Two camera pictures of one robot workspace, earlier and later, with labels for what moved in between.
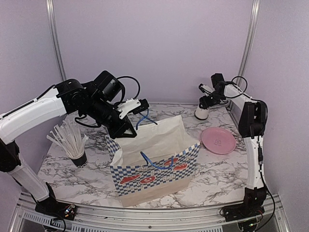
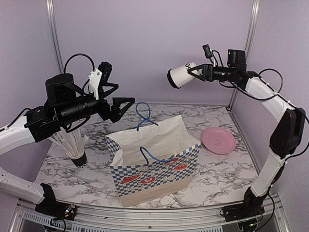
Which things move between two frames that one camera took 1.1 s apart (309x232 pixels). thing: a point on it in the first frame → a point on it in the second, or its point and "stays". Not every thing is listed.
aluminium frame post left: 49,4 stays
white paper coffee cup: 202,113 → 180,76
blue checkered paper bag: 158,162 stays
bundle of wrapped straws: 68,136 stays
